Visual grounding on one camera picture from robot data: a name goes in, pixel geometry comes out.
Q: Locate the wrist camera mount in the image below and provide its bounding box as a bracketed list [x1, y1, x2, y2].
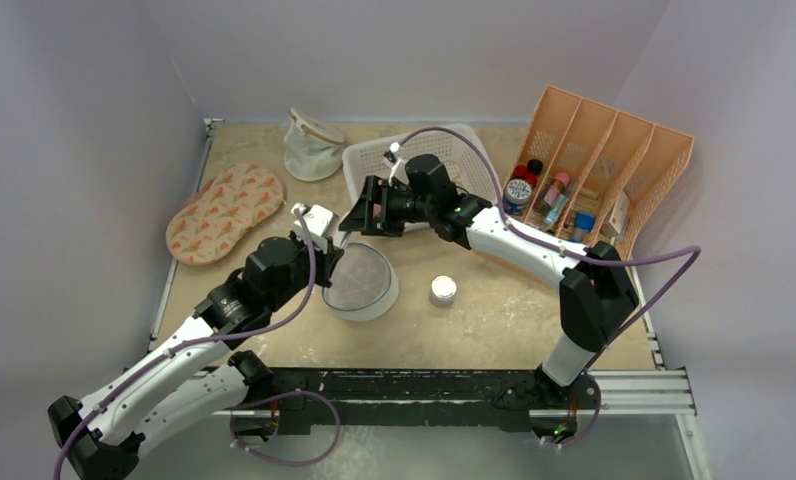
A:
[383, 142, 408, 187]
[291, 203, 339, 252]

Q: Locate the pink cap bottle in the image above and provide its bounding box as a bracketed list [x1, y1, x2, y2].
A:
[539, 172, 571, 215]

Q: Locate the white plastic basket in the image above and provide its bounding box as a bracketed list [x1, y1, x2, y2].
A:
[342, 124, 497, 204]

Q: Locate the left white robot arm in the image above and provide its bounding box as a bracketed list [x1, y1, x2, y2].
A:
[47, 231, 344, 479]

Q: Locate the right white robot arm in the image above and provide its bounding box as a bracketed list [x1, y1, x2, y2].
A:
[339, 154, 639, 407]

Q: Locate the red cap bottle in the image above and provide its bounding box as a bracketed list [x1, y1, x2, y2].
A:
[511, 159, 544, 188]

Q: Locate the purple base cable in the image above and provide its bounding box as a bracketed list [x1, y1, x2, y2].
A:
[229, 389, 342, 468]
[537, 374, 603, 452]

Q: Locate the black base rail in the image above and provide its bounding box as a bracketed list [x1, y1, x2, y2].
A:
[233, 367, 600, 436]

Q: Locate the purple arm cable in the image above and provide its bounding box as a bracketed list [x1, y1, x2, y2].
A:
[397, 127, 703, 372]
[52, 205, 318, 480]

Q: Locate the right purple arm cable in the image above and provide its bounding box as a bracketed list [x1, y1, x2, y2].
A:
[397, 127, 703, 372]

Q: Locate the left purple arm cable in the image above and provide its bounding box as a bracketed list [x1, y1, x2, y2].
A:
[52, 205, 318, 480]

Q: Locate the blue white round jar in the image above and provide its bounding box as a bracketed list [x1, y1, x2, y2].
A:
[502, 177, 534, 216]

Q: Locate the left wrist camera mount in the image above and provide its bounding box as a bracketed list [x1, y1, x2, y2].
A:
[291, 203, 339, 252]

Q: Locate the small clear white-lid jar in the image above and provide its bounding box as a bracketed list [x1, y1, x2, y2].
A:
[429, 275, 457, 308]

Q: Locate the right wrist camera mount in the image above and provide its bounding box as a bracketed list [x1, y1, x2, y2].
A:
[383, 142, 408, 187]

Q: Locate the white mesh laundry bag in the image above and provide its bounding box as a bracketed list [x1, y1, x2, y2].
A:
[281, 108, 348, 182]
[322, 242, 400, 322]

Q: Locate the white red box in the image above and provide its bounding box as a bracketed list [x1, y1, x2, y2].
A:
[601, 191, 631, 238]

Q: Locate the orange plastic organizer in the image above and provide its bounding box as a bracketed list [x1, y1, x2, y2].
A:
[500, 85, 694, 259]

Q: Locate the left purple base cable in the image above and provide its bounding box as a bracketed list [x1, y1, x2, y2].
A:
[229, 389, 342, 468]

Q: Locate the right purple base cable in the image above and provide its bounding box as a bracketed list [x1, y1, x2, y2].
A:
[537, 374, 603, 452]

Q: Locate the carrot print oval pad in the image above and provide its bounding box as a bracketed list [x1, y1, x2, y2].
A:
[165, 163, 284, 266]

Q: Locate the blue cap tube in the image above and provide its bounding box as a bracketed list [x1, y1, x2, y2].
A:
[569, 211, 595, 243]

